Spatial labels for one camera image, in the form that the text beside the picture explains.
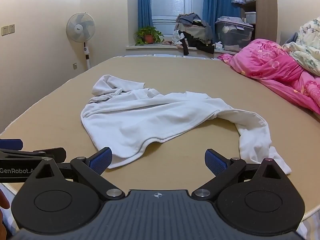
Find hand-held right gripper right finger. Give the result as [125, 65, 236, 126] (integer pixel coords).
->
[191, 149, 292, 200]

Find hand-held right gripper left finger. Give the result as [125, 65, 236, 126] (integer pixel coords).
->
[25, 147, 125, 200]

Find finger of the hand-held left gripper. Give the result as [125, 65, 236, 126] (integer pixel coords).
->
[0, 139, 24, 151]
[0, 147, 67, 164]

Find white long-sleeved garment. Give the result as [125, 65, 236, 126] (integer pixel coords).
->
[80, 74, 292, 175]

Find pile of dark clothes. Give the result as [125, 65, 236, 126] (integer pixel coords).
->
[172, 12, 216, 55]

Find person's left hand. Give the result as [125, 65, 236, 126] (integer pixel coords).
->
[0, 189, 11, 209]

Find bed with tan sheet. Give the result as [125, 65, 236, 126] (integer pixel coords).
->
[0, 54, 320, 220]

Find pink floral quilt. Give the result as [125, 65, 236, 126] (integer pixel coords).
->
[217, 39, 320, 117]

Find clear plastic storage bin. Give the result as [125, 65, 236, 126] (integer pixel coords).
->
[215, 17, 254, 53]

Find white window sill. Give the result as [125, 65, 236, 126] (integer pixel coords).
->
[126, 41, 240, 55]

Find white standing fan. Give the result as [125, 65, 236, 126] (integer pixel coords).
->
[66, 12, 96, 70]

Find potted green plant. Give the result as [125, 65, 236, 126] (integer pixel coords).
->
[134, 26, 164, 46]

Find white floral quilt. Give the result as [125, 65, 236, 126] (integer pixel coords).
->
[282, 16, 320, 77]

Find white plastic storage box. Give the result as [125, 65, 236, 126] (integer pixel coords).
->
[244, 11, 257, 25]

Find light wooden wardrobe panel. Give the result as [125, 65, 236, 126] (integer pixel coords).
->
[255, 0, 280, 45]

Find dark wooden shelf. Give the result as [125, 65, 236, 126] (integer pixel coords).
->
[231, 0, 257, 25]

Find blue curtain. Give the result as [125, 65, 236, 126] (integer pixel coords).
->
[137, 0, 154, 29]
[202, 0, 242, 28]

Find window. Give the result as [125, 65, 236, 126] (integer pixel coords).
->
[151, 0, 205, 32]

